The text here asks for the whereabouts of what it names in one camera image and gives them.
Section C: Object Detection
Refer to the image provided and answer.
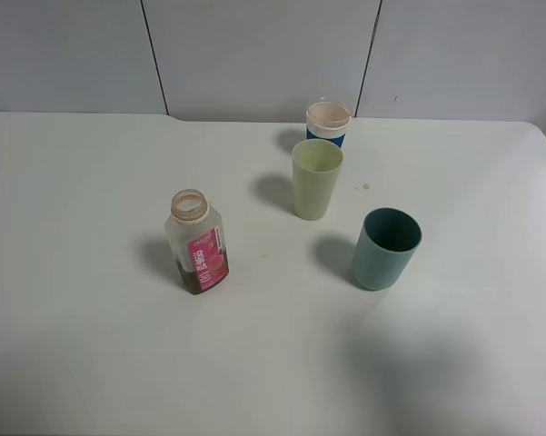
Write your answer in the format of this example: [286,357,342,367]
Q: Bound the pale green plastic cup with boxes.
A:
[292,139,343,221]

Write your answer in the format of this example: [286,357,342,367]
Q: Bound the clear bottle with pink label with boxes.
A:
[164,189,229,295]

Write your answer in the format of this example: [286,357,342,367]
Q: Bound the blue and white cup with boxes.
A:
[306,100,352,148]

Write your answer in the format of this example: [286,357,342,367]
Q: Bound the teal plastic cup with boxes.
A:
[351,207,422,291]

